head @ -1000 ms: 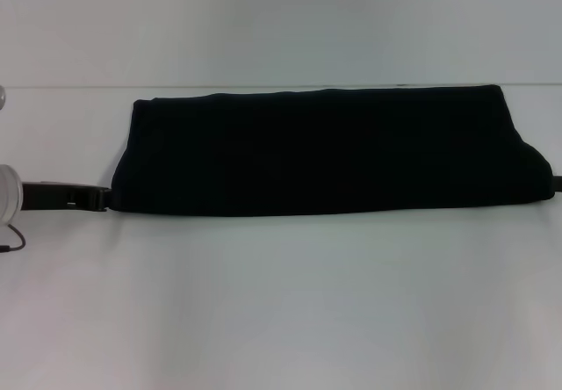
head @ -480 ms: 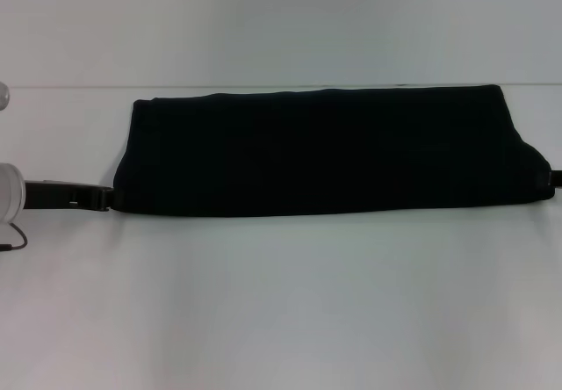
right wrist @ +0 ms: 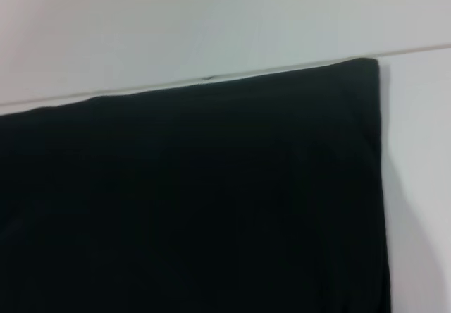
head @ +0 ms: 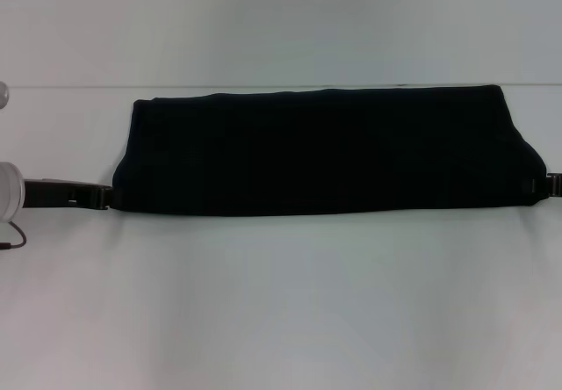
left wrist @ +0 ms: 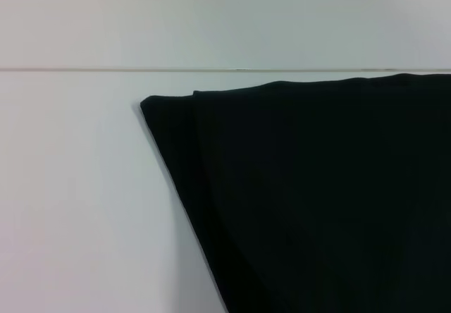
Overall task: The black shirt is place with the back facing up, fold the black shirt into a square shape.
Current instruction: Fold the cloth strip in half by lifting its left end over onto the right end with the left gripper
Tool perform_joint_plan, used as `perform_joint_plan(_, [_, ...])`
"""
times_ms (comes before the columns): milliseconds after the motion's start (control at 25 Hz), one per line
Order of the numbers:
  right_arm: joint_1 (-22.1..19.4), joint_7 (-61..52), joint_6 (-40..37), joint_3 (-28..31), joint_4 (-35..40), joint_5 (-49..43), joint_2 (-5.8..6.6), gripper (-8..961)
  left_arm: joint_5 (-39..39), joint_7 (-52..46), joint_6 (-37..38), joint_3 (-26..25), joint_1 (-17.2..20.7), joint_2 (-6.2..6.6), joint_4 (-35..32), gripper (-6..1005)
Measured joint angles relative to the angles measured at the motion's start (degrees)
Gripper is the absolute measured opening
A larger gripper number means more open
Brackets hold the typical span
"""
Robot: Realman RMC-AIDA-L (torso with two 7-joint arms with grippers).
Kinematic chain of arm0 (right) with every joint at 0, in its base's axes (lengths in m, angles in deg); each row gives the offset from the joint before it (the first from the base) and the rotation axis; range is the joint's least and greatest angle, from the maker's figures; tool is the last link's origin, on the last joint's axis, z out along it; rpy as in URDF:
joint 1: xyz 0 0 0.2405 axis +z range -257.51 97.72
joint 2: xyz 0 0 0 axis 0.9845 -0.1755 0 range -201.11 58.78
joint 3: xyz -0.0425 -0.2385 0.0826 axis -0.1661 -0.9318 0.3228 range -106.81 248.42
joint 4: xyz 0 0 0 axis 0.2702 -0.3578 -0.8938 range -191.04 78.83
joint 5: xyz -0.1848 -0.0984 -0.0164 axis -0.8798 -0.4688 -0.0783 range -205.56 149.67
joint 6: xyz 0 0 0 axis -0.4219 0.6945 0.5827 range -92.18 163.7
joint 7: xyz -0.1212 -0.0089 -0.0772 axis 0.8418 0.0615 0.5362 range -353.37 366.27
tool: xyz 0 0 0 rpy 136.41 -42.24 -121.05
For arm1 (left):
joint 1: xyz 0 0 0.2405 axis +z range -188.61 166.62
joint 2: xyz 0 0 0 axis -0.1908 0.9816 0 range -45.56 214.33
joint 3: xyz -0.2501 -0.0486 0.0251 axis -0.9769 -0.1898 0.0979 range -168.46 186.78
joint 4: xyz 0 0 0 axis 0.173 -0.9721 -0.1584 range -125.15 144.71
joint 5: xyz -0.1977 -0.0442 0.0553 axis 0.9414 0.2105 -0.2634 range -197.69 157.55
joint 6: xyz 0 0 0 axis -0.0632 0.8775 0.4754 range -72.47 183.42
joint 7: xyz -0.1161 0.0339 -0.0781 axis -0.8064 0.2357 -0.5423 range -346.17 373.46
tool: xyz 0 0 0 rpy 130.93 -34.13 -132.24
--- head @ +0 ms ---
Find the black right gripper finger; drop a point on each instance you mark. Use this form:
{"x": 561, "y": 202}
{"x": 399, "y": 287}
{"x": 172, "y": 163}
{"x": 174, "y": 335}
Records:
{"x": 549, "y": 184}

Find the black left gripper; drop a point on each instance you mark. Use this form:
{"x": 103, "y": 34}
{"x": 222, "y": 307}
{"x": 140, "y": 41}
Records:
{"x": 57, "y": 192}

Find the black t-shirt with white print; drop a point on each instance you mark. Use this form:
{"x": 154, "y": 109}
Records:
{"x": 316, "y": 153}

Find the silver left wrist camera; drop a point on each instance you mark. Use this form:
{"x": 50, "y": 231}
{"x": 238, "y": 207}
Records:
{"x": 3, "y": 95}

